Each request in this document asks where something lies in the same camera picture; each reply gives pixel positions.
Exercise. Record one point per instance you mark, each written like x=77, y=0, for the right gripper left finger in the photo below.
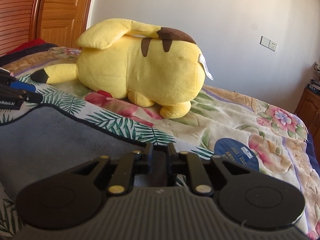
x=123, y=170

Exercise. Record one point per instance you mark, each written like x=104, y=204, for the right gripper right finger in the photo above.
x=190, y=165

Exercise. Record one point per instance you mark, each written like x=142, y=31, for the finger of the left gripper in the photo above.
x=8, y=79
x=19, y=93

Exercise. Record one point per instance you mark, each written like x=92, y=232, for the grey microfibre towel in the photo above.
x=45, y=142

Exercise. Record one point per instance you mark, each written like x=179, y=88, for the dark blue blanket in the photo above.
x=14, y=56

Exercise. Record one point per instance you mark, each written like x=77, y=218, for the red blanket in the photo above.
x=27, y=45

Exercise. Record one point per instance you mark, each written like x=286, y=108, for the palm leaf print cloth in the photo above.
x=99, y=118

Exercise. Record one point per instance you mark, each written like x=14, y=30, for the dark blue paper cup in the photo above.
x=237, y=152

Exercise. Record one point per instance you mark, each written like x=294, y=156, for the slatted wooden wardrobe door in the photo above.
x=15, y=23

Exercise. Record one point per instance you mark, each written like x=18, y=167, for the wooden panel door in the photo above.
x=61, y=21

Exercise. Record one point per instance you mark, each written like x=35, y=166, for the floral bed quilt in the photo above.
x=278, y=201

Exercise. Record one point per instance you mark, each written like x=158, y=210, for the yellow Pikachu plush toy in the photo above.
x=147, y=64

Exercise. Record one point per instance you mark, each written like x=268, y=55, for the wooden side cabinet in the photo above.
x=308, y=111

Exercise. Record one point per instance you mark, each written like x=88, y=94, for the stack of books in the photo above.
x=315, y=84

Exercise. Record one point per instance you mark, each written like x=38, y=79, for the white wall switch socket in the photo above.
x=268, y=43

